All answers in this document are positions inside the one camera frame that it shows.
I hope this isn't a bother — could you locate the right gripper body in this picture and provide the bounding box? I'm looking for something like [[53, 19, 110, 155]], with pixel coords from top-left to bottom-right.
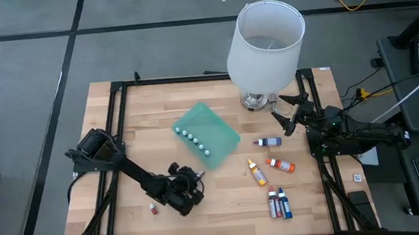
[[292, 99, 328, 130]]

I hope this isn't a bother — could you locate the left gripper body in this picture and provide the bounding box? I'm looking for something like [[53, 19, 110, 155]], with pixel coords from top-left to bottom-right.
[[160, 159, 207, 218]]

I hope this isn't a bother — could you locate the large purple food coloring bottle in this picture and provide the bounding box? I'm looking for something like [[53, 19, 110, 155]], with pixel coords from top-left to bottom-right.
[[252, 136, 283, 149]]

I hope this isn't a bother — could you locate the large orange food coloring bottle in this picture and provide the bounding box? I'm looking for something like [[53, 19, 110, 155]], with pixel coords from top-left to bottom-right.
[[265, 155, 297, 177]]

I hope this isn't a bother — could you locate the large yellow food coloring bottle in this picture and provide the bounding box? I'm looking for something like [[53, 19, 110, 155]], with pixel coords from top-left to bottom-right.
[[246, 157, 270, 188]]

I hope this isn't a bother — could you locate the large red food coloring bottle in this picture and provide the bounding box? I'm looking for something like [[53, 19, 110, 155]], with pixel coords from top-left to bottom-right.
[[267, 184, 282, 219]]

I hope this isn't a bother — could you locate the large blue food coloring bottle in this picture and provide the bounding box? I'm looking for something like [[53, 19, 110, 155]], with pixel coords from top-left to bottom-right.
[[277, 185, 294, 221]]

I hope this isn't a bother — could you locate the teal translucent plastic tray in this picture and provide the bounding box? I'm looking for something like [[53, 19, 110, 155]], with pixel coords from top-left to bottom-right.
[[169, 99, 244, 174]]

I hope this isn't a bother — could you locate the silver lamp with white shade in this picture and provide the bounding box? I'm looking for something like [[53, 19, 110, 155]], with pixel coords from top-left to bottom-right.
[[221, 0, 314, 115]]

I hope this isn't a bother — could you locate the black flat rectangular object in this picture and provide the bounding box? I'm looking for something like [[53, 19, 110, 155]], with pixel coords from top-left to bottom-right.
[[347, 190, 372, 207]]

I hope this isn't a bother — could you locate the white thin rod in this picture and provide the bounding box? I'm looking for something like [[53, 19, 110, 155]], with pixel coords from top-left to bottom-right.
[[365, 64, 419, 124]]

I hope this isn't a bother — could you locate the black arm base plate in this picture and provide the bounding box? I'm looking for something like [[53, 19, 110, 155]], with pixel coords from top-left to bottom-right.
[[305, 124, 355, 160], [64, 139, 127, 176]]

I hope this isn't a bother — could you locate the yellow cable plug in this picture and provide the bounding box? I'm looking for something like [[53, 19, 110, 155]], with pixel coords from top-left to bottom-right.
[[355, 85, 395, 101]]

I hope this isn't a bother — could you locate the black aluminium table frame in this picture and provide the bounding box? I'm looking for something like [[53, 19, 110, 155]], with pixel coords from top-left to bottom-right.
[[48, 51, 382, 235]]

